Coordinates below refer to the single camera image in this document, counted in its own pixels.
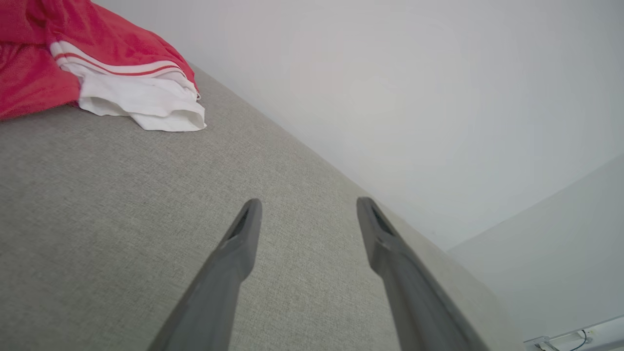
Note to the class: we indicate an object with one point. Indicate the red white sports jersey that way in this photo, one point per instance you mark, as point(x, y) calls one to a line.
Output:
point(29, 78)

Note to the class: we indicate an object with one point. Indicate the white metal floor rail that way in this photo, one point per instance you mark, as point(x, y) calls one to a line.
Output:
point(604, 331)

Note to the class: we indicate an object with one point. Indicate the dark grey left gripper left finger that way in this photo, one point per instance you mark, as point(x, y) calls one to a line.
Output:
point(219, 292)

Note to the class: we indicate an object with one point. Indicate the grey fabric sofa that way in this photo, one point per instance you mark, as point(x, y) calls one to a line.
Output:
point(97, 219)

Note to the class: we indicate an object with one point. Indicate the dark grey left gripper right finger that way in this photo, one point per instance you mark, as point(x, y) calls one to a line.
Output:
point(414, 302)

